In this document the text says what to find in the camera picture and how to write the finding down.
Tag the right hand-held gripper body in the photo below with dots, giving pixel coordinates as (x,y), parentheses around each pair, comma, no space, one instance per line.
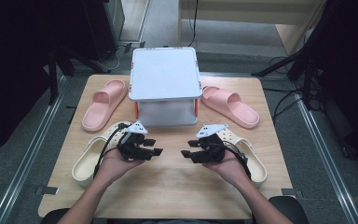
(213,149)

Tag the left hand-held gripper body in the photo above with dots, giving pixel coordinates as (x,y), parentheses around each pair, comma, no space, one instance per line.
(130,149)

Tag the pink slipper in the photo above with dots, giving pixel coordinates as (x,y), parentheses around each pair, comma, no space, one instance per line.
(101,107)
(233,107)

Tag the cream clog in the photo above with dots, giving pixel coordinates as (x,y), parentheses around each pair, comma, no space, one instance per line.
(85,165)
(258,166)

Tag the white two-tier shoe rack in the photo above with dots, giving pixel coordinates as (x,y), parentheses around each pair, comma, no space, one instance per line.
(164,74)

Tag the person's left hand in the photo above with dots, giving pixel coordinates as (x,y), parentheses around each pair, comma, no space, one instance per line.
(113,168)

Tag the person's right hand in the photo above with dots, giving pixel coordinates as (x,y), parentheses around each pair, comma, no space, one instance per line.
(231,169)

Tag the black metal stand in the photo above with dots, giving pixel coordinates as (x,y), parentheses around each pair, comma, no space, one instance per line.
(53,77)

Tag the dark cabinet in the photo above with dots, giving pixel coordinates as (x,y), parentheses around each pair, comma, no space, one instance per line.
(104,28)

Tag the wooden panel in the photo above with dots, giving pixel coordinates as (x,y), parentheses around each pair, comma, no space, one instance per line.
(292,34)

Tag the black tripod stand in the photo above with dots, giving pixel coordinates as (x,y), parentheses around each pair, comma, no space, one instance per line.
(304,43)

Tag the metal floor rail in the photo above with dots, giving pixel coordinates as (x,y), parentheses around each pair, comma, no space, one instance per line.
(28,155)
(326,155)

